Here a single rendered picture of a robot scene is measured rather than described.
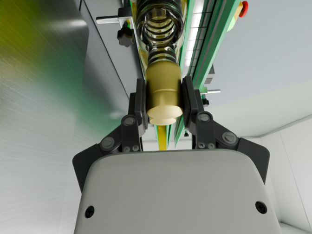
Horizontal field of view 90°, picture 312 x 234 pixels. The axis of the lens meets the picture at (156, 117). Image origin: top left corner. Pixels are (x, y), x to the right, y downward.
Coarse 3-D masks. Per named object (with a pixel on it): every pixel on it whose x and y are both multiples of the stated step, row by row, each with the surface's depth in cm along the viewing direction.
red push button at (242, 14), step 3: (243, 3) 43; (246, 3) 43; (243, 6) 43; (246, 6) 43; (243, 9) 44; (246, 9) 43; (240, 12) 45; (243, 12) 44; (246, 12) 43; (240, 15) 45; (243, 15) 44
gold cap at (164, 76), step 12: (156, 72) 14; (168, 72) 13; (180, 72) 15; (156, 84) 13; (168, 84) 13; (180, 84) 14; (156, 96) 13; (168, 96) 13; (180, 96) 13; (156, 108) 13; (168, 108) 13; (180, 108) 13
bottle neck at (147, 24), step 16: (144, 0) 9; (160, 0) 9; (176, 0) 9; (144, 16) 9; (160, 16) 11; (176, 16) 9; (144, 32) 10; (160, 32) 11; (176, 32) 10; (160, 48) 11
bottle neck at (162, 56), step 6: (150, 48) 15; (162, 48) 15; (168, 48) 15; (174, 48) 16; (150, 54) 15; (156, 54) 15; (162, 54) 15; (168, 54) 15; (174, 54) 15; (150, 60) 15; (156, 60) 14; (168, 60) 14; (174, 60) 15
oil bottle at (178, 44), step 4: (184, 0) 15; (132, 4) 16; (184, 4) 15; (132, 8) 16; (184, 8) 15; (132, 12) 16; (184, 12) 15; (184, 16) 15; (184, 20) 16; (184, 24) 16; (184, 28) 16; (140, 40) 17; (180, 40) 17; (140, 44) 18; (176, 44) 17; (180, 44) 18; (140, 48) 19; (144, 48) 18; (176, 48) 18
